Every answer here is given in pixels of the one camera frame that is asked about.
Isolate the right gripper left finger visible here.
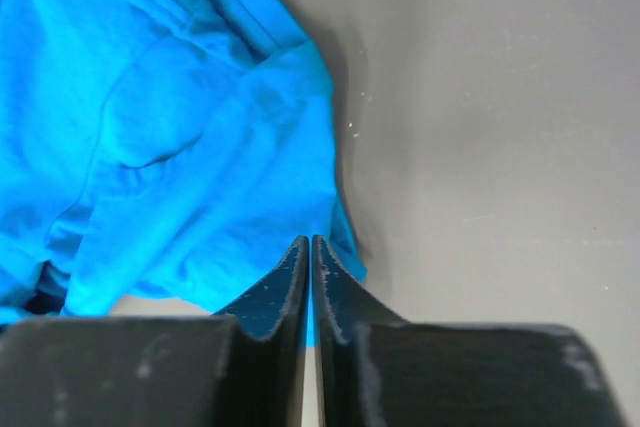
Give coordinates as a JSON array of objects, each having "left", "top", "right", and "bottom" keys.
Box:
[{"left": 1, "top": 237, "right": 309, "bottom": 426}]

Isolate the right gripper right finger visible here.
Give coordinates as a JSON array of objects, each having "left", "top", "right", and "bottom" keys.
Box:
[{"left": 311, "top": 236, "right": 625, "bottom": 426}]

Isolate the blue t-shirt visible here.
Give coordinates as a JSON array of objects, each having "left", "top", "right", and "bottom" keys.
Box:
[{"left": 1, "top": 0, "right": 366, "bottom": 325}]

